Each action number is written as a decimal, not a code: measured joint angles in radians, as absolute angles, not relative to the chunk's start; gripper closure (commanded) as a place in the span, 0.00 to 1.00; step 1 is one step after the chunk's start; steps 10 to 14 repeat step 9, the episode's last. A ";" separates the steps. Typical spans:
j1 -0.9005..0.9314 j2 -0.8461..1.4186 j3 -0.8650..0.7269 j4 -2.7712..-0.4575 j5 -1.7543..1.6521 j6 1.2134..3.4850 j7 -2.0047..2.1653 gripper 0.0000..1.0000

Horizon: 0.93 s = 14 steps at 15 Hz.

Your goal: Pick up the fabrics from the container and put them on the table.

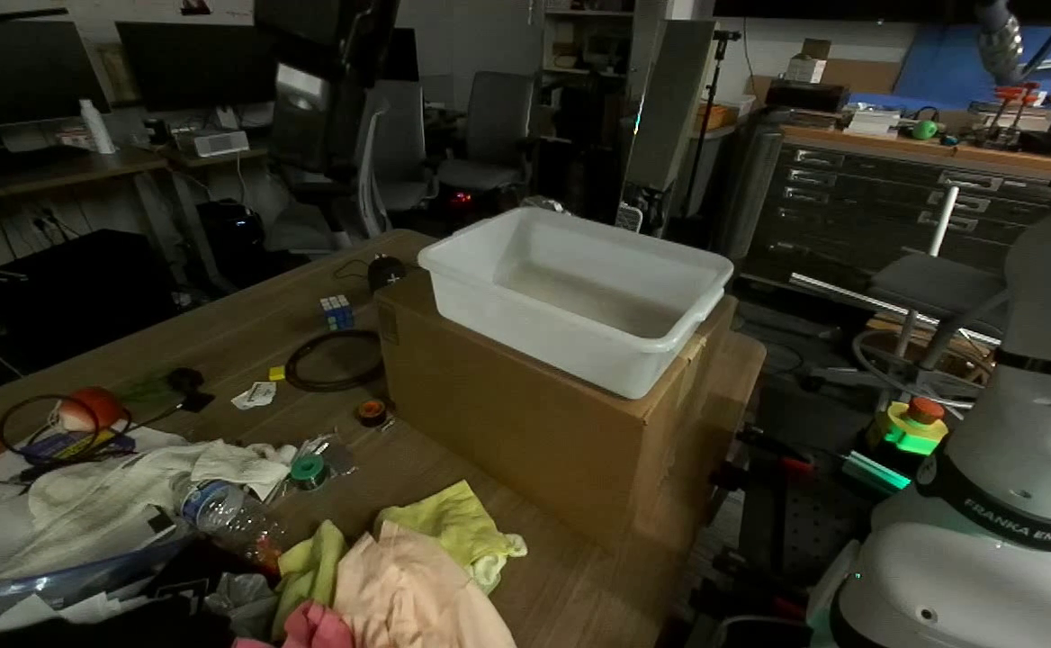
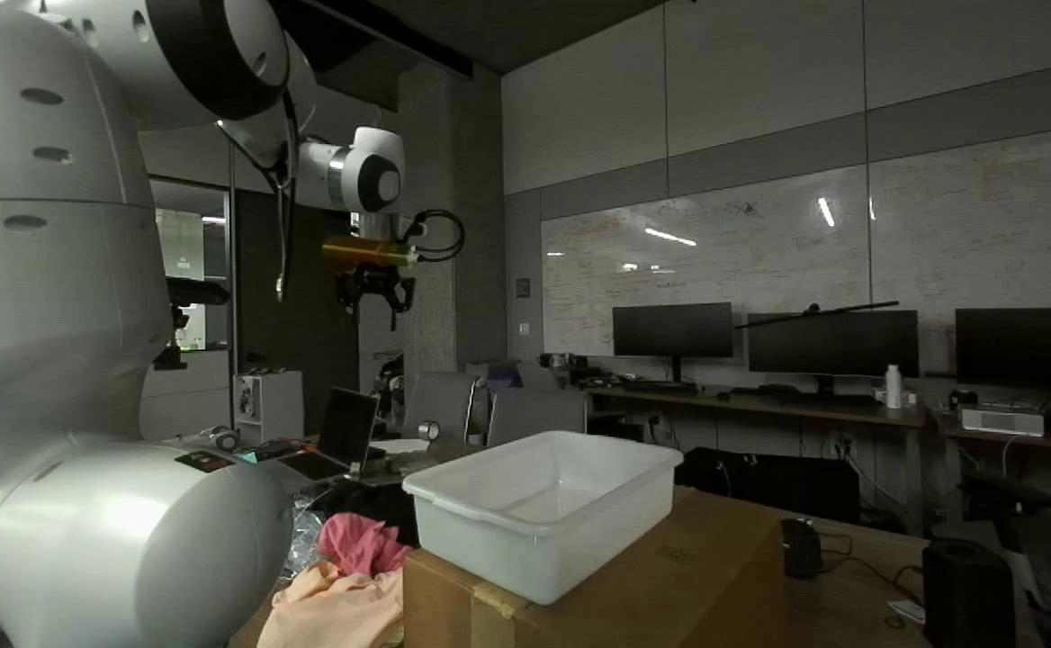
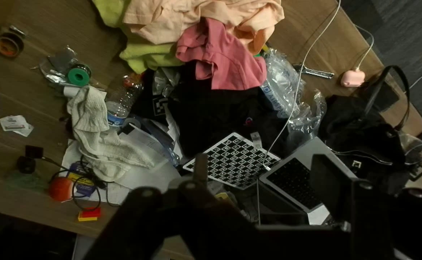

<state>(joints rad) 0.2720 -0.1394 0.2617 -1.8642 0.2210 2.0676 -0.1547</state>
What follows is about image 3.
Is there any pink fabric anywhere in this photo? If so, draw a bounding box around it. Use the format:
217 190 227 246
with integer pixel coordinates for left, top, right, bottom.
173 15 269 92

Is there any black fabric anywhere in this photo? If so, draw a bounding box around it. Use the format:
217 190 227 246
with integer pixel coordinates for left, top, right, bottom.
137 66 289 160

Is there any black handbag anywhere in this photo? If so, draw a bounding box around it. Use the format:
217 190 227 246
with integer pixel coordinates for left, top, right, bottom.
318 63 412 193

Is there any grey laptop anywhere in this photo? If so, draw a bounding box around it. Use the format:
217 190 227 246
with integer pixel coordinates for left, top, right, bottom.
257 135 361 228

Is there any clear plastic bag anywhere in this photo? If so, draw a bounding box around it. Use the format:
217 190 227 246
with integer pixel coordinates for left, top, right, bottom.
260 47 328 138

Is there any silver metal tool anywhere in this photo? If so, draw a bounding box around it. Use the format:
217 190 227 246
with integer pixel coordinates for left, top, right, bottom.
295 63 338 80

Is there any thin white cable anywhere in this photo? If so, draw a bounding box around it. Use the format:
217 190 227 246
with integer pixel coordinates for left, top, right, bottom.
267 0 344 152

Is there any small orange tape roll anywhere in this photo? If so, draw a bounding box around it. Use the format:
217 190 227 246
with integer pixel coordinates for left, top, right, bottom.
0 25 27 59

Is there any pink charger plug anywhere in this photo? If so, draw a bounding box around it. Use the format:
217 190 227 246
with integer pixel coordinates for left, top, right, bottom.
339 67 368 89

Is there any peach fabric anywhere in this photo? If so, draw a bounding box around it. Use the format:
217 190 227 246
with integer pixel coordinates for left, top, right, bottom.
121 0 286 54

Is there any clear plastic water bottle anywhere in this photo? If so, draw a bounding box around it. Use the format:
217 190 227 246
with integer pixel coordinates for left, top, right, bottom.
105 80 144 129

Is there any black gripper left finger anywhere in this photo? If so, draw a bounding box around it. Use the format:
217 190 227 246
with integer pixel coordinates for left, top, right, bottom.
193 151 211 191

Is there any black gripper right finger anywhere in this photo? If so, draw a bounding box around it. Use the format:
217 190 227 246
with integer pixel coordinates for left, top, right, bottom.
310 152 362 228

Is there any perforated metal rack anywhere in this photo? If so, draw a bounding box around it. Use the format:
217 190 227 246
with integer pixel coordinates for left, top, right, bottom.
180 131 282 190

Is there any small white packet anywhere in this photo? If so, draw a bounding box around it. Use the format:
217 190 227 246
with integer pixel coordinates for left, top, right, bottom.
0 113 34 138

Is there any red yellow small block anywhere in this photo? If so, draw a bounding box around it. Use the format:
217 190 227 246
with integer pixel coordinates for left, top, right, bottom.
76 206 102 223

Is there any white crumpled cloth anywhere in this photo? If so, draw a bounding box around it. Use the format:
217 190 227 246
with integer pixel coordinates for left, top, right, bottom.
62 85 157 183

